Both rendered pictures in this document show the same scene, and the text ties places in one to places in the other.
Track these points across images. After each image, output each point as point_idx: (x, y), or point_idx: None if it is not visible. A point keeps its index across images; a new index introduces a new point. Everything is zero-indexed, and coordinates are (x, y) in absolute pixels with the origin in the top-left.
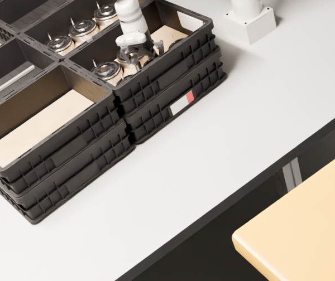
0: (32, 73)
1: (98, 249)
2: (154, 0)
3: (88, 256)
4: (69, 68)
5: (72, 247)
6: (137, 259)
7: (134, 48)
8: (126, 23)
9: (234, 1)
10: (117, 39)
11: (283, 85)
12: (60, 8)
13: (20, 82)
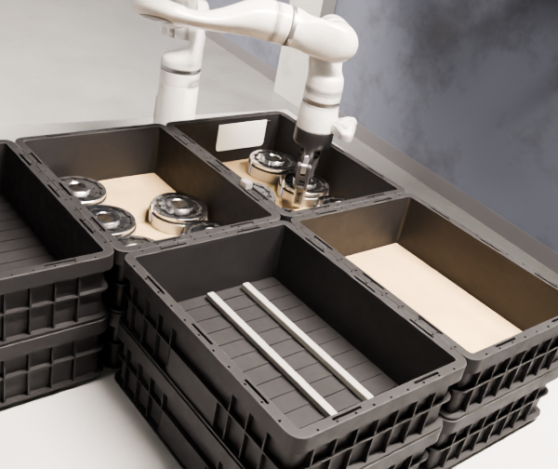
0: (192, 313)
1: None
2: (173, 125)
3: None
4: (322, 215)
5: None
6: None
7: (313, 158)
8: (338, 107)
9: (186, 116)
10: (349, 130)
11: None
12: (69, 195)
13: (212, 332)
